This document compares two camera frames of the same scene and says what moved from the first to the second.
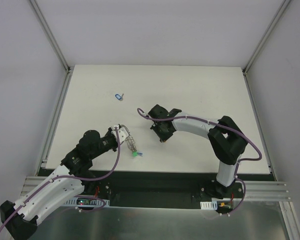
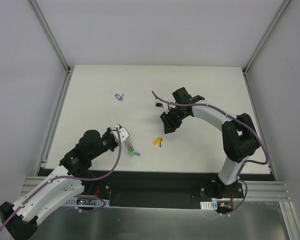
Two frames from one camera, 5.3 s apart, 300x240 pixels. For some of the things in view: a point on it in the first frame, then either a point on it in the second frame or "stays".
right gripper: [161, 128] to [171, 120]
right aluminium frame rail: [257, 52] stays
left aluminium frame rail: [55, 42] stays
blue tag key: [119, 97] stays
